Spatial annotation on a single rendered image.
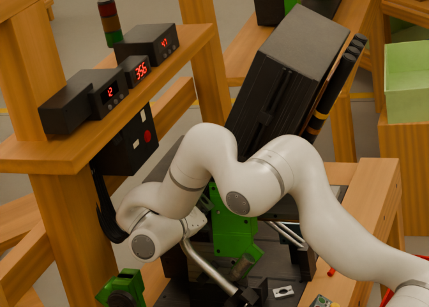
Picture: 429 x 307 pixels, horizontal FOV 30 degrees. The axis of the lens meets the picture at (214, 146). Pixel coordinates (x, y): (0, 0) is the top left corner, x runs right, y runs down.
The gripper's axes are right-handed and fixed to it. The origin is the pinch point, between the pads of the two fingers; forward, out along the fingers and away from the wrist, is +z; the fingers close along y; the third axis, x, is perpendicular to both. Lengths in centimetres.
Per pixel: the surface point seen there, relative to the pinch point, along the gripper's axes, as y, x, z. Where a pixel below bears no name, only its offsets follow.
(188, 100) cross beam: 35, 12, 70
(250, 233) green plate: -14.6, -3.7, 4.2
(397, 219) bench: -46, -5, 91
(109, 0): 58, -19, 11
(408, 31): 13, -6, 362
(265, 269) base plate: -24.9, 12.9, 26.5
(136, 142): 23.2, -3.1, -5.3
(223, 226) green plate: -8.1, 0.8, 4.2
